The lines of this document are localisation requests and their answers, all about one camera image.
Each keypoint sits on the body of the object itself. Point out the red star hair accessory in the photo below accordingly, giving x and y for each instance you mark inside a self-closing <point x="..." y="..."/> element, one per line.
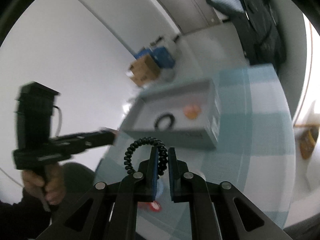
<point x="150" y="206"/>

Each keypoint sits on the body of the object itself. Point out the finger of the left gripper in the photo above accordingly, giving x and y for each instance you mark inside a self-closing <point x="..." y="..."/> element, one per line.
<point x="109" y="135"/>

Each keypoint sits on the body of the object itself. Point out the person's left hand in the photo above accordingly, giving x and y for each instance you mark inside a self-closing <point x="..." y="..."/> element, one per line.
<point x="52" y="189"/>

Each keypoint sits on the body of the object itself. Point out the orange pink small toy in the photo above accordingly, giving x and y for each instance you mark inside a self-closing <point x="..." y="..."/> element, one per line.
<point x="191" y="112"/>

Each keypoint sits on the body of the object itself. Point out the grey cardboard box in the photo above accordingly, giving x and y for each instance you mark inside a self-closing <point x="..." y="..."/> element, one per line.
<point x="158" y="112"/>

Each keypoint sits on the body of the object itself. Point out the teal checked tablecloth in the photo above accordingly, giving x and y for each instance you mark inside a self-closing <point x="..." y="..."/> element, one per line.
<point x="255" y="152"/>

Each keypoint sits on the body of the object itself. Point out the black hanging jacket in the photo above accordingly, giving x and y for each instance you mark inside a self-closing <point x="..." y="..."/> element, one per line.
<point x="256" y="25"/>

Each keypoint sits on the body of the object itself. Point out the white plastic bags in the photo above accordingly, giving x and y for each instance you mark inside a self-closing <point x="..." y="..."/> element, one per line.
<point x="166" y="76"/>

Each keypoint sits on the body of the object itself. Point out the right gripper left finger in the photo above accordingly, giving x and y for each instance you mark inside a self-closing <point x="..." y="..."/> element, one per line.
<point x="141" y="186"/>

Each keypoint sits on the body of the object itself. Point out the blue cardboard box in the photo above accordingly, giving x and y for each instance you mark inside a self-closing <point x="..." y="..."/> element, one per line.
<point x="160" y="55"/>

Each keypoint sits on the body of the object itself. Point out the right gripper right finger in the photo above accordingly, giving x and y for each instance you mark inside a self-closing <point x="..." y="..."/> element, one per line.
<point x="187" y="187"/>

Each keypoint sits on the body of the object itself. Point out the grey door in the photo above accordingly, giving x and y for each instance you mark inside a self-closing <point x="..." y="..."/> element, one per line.
<point x="190" y="15"/>

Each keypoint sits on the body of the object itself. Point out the brown cardboard box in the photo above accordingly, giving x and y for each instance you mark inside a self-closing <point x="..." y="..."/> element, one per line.
<point x="144" y="70"/>

